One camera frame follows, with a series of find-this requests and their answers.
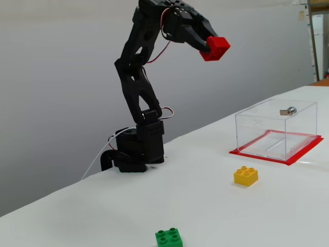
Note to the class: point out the black table clamp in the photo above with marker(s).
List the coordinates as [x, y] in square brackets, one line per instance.
[106, 160]

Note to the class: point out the transparent plastic box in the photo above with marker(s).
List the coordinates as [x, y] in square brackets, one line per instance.
[262, 128]

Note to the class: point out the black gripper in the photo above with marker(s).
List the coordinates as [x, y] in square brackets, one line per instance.
[193, 33]

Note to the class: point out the yellow lego brick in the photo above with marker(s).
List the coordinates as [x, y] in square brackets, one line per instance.
[245, 177]

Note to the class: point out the paper note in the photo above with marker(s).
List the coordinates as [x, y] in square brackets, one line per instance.
[301, 15]

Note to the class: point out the red lego brick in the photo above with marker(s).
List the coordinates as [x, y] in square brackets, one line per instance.
[217, 49]

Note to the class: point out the green lego brick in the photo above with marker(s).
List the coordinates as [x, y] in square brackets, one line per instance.
[168, 238]

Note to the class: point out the white cabinet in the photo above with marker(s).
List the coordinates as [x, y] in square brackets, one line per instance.
[318, 51]

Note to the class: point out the silver metal box lock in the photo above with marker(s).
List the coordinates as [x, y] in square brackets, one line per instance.
[290, 110]

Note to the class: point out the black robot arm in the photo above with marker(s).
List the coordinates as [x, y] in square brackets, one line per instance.
[138, 90]

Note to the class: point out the wooden table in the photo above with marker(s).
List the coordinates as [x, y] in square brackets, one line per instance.
[322, 82]

